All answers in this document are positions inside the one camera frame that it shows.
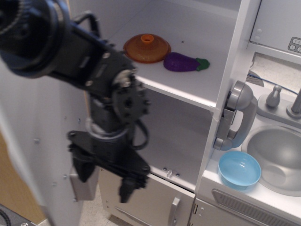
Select grey lower door handle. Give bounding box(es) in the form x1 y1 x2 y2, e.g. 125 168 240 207
168 197 180 226

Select blue cable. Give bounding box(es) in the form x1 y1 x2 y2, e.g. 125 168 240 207
247 73 299 95

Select grey faucet knob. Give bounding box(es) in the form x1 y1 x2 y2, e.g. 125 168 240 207
266 85 282 108

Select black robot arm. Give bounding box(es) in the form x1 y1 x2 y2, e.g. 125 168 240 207
0 0 150 203

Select blue plastic bowl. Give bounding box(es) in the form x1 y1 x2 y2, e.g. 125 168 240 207
218 151 261 191

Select toy microwave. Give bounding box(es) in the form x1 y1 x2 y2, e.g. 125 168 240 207
250 0 301 55

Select grey oven vent panel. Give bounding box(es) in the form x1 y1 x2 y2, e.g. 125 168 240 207
211 189 300 226

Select white toy fridge door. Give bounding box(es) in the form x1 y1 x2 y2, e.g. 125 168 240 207
0 63 87 226

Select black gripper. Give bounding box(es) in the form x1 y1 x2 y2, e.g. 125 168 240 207
67 129 151 203

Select white toy kitchen cabinet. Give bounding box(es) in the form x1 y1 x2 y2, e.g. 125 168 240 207
68 0 301 226

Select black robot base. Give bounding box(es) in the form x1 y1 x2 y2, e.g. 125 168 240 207
0 204 37 226

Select wooden board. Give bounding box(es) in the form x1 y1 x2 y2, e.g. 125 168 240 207
0 137 46 224

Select grey toy faucet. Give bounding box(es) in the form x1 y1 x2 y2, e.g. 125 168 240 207
286 90 301 119

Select grey ice dispenser panel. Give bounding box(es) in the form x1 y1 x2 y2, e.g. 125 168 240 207
69 166 99 201

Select white lower freezer door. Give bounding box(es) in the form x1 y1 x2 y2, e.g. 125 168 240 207
99 169 195 226

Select purple toy eggplant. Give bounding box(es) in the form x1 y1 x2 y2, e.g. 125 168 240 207
163 52 210 72

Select grey toy telephone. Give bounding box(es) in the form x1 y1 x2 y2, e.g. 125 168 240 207
214 81 258 151

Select orange plastic lid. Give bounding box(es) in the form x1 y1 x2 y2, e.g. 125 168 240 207
123 33 171 64

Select grey toy sink basin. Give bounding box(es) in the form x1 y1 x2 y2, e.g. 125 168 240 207
241 126 301 197

